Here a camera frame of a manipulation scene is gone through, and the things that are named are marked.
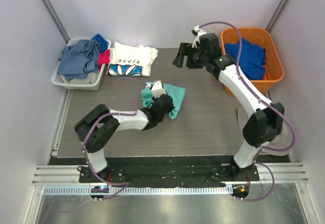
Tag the aluminium rail frame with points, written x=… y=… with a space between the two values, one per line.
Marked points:
x=65 y=175

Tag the orange plastic tub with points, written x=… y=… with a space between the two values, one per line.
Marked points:
x=262 y=38

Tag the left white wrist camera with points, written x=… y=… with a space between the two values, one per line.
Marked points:
x=156 y=88

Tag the royal blue garment in tub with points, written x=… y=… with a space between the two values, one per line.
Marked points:
x=252 y=60

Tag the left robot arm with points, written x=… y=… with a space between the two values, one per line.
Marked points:
x=99 y=125

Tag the teal t shirt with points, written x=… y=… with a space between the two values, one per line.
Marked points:
x=175 y=92

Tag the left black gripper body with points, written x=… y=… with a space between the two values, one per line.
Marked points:
x=165 y=102

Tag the white printed t shirt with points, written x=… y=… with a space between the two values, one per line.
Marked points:
x=127 y=60

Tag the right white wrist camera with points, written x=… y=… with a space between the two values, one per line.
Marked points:
x=197 y=32

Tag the blue checked shirt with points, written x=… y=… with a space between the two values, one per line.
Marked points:
x=80 y=59

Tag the red garment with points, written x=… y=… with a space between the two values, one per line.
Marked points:
x=104 y=57

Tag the white laundry basket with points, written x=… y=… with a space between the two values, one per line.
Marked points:
x=61 y=81

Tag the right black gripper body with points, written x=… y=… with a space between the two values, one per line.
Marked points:
x=191 y=57

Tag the grey garment in basket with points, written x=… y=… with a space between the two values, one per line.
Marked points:
x=90 y=79

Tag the grey bucket hat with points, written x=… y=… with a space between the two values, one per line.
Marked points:
x=281 y=141

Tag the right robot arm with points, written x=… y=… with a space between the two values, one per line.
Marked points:
x=265 y=120

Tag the white slotted cable duct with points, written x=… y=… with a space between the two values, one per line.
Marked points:
x=132 y=191

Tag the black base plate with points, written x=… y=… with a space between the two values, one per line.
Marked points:
x=170 y=172

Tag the blue garment in basket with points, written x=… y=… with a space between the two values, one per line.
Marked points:
x=104 y=44

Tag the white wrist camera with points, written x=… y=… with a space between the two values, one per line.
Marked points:
x=156 y=88
x=197 y=32

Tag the orange garment in tub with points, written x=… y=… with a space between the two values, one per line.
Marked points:
x=266 y=75

